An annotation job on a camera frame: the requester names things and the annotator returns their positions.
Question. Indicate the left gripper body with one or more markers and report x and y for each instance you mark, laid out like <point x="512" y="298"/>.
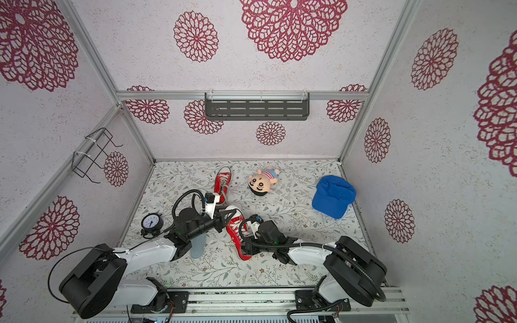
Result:
<point x="206" y="224"/>

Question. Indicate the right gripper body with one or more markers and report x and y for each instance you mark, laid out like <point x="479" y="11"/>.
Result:
<point x="250" y="236"/>

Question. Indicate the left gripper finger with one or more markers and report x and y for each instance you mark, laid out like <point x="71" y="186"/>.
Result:
<point x="225" y="215"/>
<point x="219" y="225"/>

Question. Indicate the red sneaker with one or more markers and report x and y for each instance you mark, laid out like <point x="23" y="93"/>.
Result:
<point x="233" y="231"/>
<point x="222" y="183"/>

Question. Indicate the light blue insole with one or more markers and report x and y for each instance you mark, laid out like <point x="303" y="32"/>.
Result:
<point x="198" y="246"/>

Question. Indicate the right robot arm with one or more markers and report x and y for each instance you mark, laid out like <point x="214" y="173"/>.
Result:
<point x="351" y="270"/>

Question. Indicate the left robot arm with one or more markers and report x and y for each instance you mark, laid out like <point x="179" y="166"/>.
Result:
<point x="100" y="280"/>

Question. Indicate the black pressure gauge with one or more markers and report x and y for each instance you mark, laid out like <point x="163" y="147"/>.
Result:
<point x="151" y="225"/>

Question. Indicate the plush doll head toy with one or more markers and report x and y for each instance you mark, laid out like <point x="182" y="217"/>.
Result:
<point x="262" y="182"/>

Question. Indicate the blue cap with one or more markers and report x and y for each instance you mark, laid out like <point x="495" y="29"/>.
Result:
<point x="333" y="196"/>

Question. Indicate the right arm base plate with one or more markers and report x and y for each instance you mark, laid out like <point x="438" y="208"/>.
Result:
<point x="310" y="301"/>

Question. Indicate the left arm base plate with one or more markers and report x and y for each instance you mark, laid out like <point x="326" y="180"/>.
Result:
<point x="175" y="302"/>

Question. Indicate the grey wall shelf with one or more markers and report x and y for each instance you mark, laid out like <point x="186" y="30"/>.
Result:
<point x="257" y="108"/>

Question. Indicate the black wire wall rack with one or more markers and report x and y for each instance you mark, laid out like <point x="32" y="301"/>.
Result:
<point x="83" y="162"/>

